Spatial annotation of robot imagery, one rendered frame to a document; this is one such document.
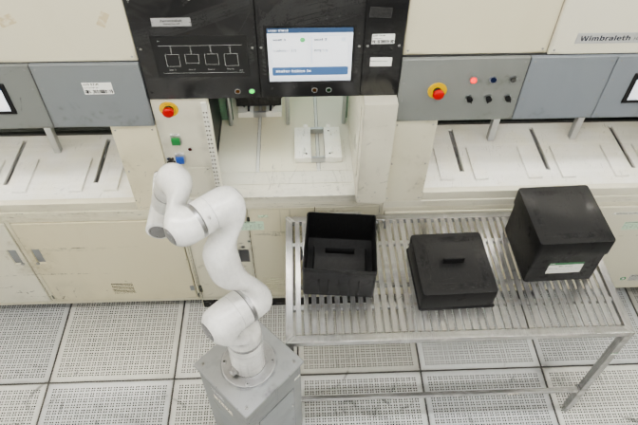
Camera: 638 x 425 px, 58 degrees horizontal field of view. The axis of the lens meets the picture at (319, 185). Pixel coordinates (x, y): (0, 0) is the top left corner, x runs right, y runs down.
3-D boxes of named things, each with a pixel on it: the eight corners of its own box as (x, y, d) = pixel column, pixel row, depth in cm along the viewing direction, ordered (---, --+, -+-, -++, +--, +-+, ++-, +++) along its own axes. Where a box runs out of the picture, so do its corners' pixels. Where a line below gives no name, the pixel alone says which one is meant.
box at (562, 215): (522, 283, 229) (541, 245, 210) (502, 227, 248) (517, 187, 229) (592, 279, 230) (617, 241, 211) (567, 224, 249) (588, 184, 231)
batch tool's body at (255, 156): (202, 315, 303) (104, -46, 160) (217, 183, 368) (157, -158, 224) (369, 310, 306) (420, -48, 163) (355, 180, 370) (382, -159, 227)
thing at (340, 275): (307, 237, 243) (307, 211, 230) (373, 240, 242) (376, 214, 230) (302, 294, 224) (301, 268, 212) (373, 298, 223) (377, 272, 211)
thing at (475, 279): (419, 311, 220) (423, 292, 210) (405, 249, 240) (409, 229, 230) (495, 306, 221) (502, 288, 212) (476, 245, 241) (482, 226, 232)
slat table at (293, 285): (290, 421, 266) (285, 343, 210) (290, 307, 307) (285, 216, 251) (569, 412, 270) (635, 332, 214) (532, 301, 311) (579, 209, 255)
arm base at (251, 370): (247, 399, 196) (241, 376, 182) (210, 363, 205) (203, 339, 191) (286, 361, 205) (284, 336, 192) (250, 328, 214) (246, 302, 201)
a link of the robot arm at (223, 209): (219, 321, 184) (260, 291, 191) (241, 341, 176) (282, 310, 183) (174, 200, 153) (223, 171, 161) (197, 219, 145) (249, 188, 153)
